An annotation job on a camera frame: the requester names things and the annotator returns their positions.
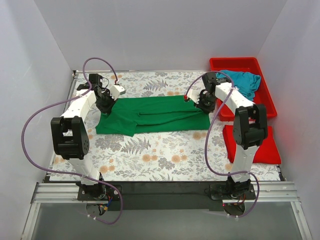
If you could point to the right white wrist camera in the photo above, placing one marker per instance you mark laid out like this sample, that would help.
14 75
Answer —
192 95

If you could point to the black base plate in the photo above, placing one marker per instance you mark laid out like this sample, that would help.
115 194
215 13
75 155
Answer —
163 195

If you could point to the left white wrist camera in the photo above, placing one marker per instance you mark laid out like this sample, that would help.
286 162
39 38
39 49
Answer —
116 91

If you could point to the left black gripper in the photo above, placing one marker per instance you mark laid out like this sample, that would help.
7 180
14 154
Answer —
105 105

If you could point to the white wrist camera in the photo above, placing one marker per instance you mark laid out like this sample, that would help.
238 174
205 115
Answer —
192 95
116 91

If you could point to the aluminium rail frame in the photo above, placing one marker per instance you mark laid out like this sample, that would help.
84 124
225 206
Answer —
57 214

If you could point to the blue t shirt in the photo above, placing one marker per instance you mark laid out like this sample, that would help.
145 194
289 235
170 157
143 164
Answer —
245 82

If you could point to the folded red t shirt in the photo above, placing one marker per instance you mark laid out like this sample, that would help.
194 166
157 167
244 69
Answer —
266 154

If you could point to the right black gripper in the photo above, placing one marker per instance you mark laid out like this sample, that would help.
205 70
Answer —
205 104

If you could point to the red plastic bin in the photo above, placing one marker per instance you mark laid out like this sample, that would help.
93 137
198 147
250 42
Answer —
247 64

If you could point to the green t shirt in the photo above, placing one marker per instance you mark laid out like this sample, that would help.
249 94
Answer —
130 116

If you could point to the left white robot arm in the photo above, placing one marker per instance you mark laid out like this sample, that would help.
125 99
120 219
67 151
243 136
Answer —
71 140

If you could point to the floral table cloth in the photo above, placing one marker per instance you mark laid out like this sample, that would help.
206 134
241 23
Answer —
194 155

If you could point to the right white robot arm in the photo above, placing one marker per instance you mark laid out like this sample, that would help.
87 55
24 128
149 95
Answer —
249 130

